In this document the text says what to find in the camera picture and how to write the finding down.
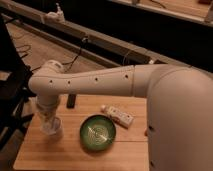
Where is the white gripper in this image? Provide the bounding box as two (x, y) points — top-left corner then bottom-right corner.
(36, 102), (58, 123)

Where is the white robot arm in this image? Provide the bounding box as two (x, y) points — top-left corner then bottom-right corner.
(28, 61), (213, 171)

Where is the white ceramic cup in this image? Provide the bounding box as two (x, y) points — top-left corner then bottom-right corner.
(41, 117), (62, 136)

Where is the black rectangular remote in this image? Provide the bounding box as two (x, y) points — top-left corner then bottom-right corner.
(66, 94), (76, 108)

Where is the black chair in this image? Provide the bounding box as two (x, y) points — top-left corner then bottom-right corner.
(0, 14), (35, 151)

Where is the green bowl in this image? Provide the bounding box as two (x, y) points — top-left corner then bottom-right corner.
(79, 115), (116, 151)

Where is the white power strip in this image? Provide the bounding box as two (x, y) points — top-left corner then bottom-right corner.
(101, 105), (134, 128)

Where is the black cable on floor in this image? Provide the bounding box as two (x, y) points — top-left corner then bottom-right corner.
(31, 38), (88, 73)

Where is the long metal rail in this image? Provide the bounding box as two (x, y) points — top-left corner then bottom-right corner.
(0, 0), (213, 73)

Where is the white object on rail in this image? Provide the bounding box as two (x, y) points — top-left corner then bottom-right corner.
(46, 4), (65, 23)

